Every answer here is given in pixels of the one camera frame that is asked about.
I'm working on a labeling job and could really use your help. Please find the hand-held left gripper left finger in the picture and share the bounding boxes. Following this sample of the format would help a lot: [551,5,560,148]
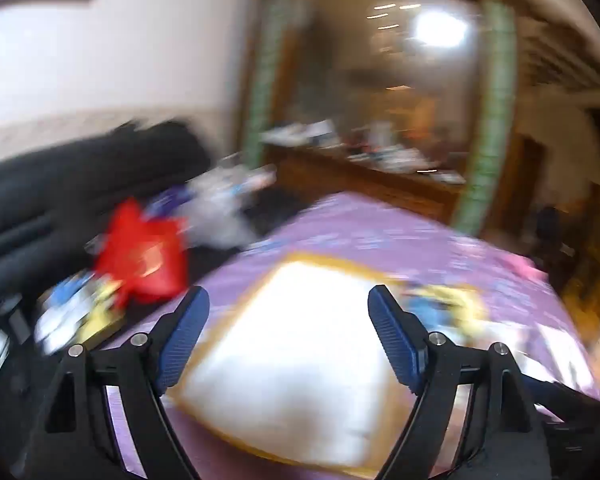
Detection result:
[25,286,211,480]

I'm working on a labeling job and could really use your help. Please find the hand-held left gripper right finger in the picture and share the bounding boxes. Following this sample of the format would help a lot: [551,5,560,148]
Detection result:
[368,285,556,480]

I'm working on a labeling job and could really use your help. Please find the yellow towel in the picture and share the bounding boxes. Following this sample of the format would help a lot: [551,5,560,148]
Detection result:
[432,284,492,332]

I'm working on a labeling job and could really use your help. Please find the red plastic bag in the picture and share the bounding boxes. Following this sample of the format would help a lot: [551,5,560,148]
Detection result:
[94,199,190,306]

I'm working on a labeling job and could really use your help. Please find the colourful printed packet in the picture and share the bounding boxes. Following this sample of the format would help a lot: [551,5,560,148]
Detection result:
[32,270,127,357]

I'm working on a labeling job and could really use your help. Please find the purple floral bedsheet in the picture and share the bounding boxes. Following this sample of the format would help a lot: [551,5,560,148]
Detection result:
[105,192,600,480]

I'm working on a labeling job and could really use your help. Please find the purple plastic bag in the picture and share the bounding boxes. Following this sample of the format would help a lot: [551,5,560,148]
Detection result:
[145,187,193,218]

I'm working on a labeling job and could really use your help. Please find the clear plastic bags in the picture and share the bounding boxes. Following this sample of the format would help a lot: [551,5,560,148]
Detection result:
[185,165,277,251]

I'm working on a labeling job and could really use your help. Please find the pink cloth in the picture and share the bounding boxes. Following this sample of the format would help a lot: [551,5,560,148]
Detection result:
[500,252,548,282]

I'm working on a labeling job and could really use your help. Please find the wooden mirror cabinet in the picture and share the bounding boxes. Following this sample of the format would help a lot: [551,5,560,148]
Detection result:
[240,0,523,236]

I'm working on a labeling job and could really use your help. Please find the black leather sofa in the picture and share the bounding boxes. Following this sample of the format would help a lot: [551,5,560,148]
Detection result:
[0,119,216,311]

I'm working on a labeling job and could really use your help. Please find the wooden sideboard with clutter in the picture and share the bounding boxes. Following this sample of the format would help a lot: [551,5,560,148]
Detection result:
[262,120,463,183]

